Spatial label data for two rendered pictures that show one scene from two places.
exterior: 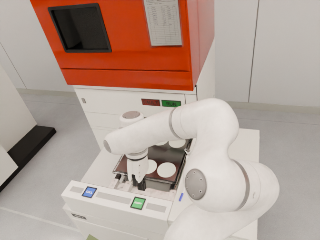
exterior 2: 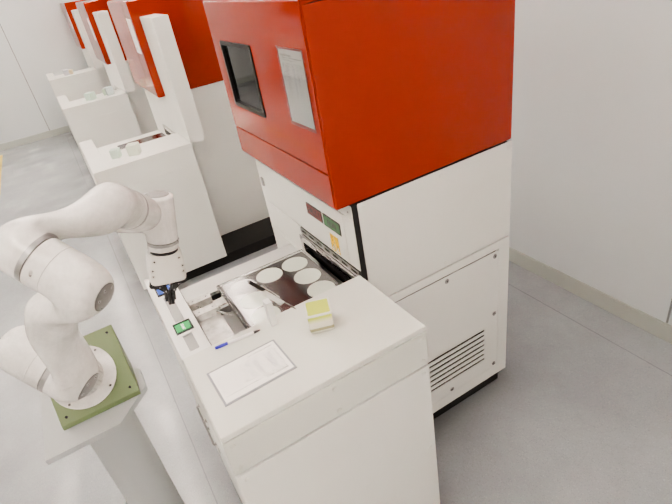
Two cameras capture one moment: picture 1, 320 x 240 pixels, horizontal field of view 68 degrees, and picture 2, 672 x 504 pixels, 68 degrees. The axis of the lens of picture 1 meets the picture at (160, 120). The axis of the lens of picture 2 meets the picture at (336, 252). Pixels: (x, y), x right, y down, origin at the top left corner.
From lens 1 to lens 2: 1.05 m
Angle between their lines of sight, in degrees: 33
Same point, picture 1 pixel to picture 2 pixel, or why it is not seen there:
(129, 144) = not seen: hidden behind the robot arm
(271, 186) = (62, 282)
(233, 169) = (18, 237)
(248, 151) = (365, 344)
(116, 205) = (165, 317)
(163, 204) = (199, 342)
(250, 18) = not seen: outside the picture
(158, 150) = (288, 287)
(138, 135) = not seen: hidden behind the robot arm
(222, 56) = (622, 194)
